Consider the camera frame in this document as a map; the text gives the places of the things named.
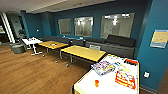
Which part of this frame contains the yellow paper wall notice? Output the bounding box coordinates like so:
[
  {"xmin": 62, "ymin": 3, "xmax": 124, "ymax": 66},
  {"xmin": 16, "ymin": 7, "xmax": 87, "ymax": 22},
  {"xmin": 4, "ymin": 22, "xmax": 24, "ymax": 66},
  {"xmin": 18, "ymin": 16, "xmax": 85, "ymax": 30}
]
[{"xmin": 149, "ymin": 29, "xmax": 168, "ymax": 50}]

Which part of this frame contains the red board game box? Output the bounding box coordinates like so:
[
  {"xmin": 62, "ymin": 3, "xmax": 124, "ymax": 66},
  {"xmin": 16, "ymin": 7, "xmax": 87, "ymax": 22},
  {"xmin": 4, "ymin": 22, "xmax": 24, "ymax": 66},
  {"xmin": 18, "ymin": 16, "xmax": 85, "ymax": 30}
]
[{"xmin": 114, "ymin": 70, "xmax": 138, "ymax": 90}]

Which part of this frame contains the dark grey long sofa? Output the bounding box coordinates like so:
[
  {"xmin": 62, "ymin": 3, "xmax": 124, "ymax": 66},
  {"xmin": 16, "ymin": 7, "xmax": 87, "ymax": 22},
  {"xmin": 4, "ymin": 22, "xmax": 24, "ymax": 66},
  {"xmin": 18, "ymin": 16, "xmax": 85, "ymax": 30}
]
[{"xmin": 41, "ymin": 34, "xmax": 137, "ymax": 60}]

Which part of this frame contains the white wall outlet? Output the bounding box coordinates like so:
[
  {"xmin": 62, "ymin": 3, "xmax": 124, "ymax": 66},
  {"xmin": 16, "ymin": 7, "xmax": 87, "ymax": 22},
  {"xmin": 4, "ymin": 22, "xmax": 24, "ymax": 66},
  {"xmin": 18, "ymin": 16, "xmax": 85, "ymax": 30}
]
[{"xmin": 143, "ymin": 71, "xmax": 151, "ymax": 79}]

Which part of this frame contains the grey round ottoman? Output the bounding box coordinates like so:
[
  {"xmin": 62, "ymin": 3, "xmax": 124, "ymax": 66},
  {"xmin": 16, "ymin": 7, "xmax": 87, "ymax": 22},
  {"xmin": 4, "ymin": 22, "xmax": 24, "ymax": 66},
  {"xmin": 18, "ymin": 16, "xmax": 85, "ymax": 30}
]
[{"xmin": 9, "ymin": 43, "xmax": 26, "ymax": 55}]

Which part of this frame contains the yellow wooden table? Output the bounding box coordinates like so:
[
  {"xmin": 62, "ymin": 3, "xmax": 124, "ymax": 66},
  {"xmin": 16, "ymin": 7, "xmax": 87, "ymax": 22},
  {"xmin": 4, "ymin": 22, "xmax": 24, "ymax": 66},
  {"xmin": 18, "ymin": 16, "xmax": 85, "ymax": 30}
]
[
  {"xmin": 60, "ymin": 45, "xmax": 107, "ymax": 68},
  {"xmin": 37, "ymin": 40, "xmax": 70, "ymax": 63}
]

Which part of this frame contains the white board game box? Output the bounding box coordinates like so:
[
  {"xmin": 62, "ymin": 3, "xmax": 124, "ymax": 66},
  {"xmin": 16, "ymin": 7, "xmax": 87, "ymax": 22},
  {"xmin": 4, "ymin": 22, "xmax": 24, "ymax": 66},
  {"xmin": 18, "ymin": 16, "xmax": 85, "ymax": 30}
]
[{"xmin": 113, "ymin": 61, "xmax": 130, "ymax": 73}]

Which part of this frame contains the small white table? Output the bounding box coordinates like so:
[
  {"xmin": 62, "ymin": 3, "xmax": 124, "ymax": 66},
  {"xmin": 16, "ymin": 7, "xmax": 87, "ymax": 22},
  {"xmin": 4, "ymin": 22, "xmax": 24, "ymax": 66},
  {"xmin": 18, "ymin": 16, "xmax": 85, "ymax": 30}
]
[{"xmin": 21, "ymin": 37, "xmax": 44, "ymax": 57}]

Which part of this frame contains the grey framed wall window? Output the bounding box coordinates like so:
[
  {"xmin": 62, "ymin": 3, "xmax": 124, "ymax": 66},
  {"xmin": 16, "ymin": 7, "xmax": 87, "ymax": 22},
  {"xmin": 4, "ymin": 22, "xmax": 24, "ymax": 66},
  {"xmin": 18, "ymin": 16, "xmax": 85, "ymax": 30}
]
[
  {"xmin": 57, "ymin": 18, "xmax": 73, "ymax": 36},
  {"xmin": 73, "ymin": 16, "xmax": 95, "ymax": 38},
  {"xmin": 99, "ymin": 12, "xmax": 136, "ymax": 40}
]

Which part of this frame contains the blue game box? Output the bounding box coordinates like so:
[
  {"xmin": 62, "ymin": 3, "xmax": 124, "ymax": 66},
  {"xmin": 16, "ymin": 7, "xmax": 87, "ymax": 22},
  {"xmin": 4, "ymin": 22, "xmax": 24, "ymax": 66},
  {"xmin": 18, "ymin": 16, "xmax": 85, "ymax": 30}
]
[{"xmin": 91, "ymin": 61, "xmax": 117, "ymax": 77}]

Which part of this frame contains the yellow air hockey table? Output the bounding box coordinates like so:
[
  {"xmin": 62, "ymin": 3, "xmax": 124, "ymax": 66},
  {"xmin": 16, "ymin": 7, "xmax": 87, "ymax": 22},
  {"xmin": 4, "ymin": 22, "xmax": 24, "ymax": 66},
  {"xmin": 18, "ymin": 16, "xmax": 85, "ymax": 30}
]
[{"xmin": 73, "ymin": 54, "xmax": 140, "ymax": 94}]

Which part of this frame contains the small white slatted box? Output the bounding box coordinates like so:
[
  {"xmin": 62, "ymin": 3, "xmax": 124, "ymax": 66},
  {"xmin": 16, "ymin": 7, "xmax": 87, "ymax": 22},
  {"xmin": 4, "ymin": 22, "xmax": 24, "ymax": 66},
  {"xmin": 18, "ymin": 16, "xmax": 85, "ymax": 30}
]
[{"xmin": 89, "ymin": 44, "xmax": 101, "ymax": 52}]

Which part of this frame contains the black and red box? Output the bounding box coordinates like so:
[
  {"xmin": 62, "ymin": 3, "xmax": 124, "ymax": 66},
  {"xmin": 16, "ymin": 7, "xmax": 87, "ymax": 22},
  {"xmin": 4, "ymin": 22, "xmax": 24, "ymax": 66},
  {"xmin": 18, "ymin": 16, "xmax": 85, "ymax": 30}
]
[{"xmin": 123, "ymin": 58, "xmax": 139, "ymax": 66}]

